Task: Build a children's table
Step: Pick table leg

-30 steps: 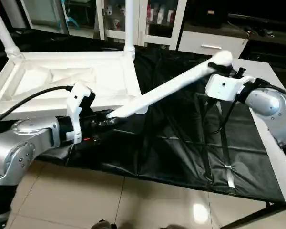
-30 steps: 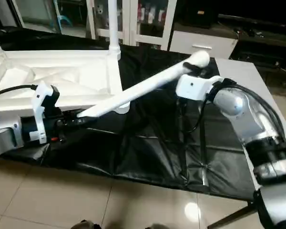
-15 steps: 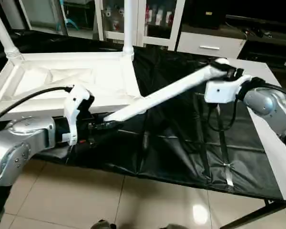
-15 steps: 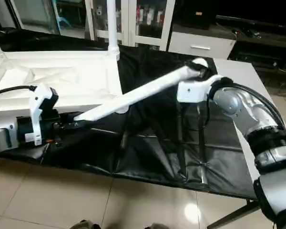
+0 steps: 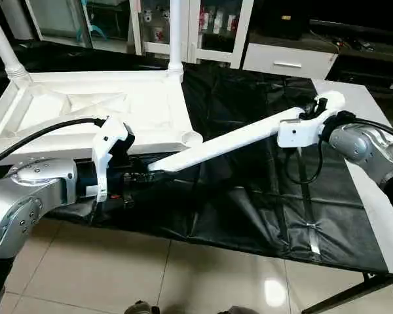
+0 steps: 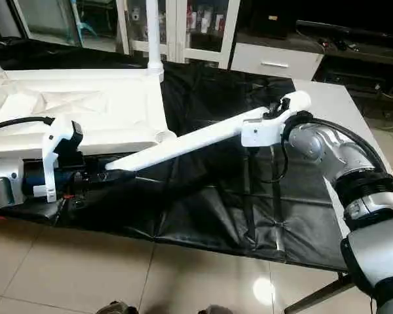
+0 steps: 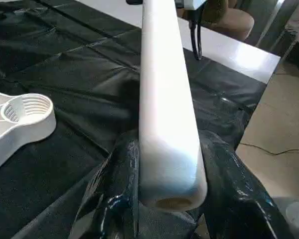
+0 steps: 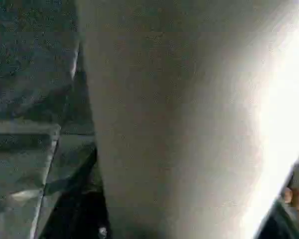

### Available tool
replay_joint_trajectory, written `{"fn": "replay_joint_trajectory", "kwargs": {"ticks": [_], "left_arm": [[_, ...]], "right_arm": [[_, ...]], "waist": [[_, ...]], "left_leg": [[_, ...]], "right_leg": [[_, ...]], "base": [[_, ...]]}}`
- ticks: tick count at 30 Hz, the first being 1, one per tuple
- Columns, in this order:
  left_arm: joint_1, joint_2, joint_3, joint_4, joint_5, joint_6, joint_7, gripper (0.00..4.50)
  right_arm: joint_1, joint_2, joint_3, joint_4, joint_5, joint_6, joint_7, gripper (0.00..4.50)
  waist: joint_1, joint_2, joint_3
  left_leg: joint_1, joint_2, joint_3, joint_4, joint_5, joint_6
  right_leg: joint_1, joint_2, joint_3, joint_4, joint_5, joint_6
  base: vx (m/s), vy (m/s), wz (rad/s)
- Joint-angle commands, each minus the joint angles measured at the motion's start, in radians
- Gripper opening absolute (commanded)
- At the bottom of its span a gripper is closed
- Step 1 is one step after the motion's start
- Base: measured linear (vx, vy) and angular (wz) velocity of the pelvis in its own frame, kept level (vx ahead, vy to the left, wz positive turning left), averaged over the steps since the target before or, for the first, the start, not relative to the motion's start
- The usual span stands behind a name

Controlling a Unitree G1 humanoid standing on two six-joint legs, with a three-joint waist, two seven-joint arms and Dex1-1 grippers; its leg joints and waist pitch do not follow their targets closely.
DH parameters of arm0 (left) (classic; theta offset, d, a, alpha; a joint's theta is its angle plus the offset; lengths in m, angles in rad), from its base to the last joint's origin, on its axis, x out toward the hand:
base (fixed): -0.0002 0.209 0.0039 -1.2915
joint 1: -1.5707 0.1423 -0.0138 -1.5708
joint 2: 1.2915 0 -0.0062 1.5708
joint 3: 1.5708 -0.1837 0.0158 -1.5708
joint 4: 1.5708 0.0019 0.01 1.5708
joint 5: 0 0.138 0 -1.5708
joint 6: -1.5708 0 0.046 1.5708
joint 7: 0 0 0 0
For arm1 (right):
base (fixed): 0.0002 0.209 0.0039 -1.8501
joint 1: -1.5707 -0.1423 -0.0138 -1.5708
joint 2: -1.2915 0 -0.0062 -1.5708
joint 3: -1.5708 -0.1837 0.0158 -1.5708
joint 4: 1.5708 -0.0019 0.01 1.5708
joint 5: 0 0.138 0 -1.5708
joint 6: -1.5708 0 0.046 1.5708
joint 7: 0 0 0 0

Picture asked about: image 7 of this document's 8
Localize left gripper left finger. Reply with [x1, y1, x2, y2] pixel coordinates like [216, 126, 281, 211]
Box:
[69, 130, 141, 239]

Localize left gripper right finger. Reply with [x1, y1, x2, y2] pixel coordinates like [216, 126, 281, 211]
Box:
[195, 130, 296, 239]

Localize white plastic table leg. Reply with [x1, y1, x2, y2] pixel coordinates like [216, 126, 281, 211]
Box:
[138, 0, 208, 212]

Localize white plastic table top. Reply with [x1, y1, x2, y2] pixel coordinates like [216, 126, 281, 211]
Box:
[0, 90, 57, 176]

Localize black work mat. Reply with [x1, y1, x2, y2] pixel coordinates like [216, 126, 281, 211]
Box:
[0, 0, 268, 239]

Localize white flat panel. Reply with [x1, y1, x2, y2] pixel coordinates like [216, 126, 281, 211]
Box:
[75, 0, 282, 84]

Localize brown padded chair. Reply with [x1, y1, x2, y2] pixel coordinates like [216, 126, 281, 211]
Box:
[182, 0, 256, 42]

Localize thin black floor cable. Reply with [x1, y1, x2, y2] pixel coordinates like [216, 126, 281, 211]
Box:
[238, 142, 299, 157]

